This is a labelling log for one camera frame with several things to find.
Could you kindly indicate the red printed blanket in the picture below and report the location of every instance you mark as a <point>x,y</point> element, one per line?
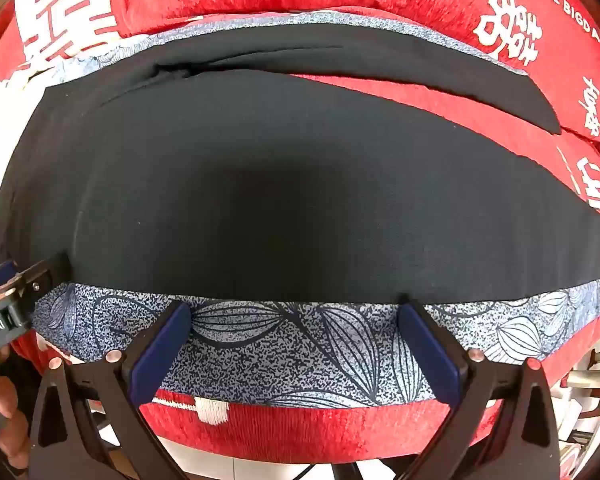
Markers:
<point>300,435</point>

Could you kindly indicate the person's left hand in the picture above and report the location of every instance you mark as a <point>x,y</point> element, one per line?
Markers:
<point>7,400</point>

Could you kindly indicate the white metal rack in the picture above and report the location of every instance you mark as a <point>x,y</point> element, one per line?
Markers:
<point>590,390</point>

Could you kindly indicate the white cloth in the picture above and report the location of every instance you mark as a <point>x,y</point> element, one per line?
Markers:
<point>2,130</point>

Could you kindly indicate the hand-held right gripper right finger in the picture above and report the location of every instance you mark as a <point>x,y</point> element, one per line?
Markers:
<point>430,355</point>

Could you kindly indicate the blue-grey leaf-print cloth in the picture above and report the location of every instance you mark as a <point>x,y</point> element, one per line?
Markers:
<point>300,350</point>

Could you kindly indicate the black pants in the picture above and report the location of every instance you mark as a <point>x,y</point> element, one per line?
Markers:
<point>290,200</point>

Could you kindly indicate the red pillow large white print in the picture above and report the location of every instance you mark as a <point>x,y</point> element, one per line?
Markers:
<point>65,15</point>

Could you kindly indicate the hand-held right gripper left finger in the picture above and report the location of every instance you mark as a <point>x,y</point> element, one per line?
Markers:
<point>161,355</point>

